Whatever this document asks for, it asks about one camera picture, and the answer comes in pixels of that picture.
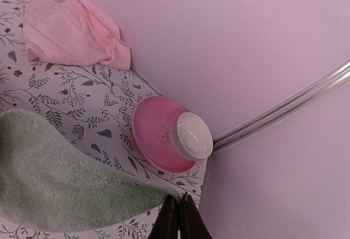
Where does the pink towel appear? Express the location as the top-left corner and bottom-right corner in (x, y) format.
(23, 0), (131, 70)

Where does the pink plate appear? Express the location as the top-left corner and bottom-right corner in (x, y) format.
(132, 96), (195, 174)

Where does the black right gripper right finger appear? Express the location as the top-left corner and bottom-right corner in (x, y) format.
(180, 193), (213, 239)

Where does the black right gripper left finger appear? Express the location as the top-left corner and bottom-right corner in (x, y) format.
(148, 195), (178, 239)

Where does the green towel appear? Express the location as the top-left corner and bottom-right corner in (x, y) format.
(1, 109), (180, 232)

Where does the right aluminium frame post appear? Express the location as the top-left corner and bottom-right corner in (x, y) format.
(213, 61), (349, 154)

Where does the white bowl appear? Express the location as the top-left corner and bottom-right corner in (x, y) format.
(170, 112), (213, 161)

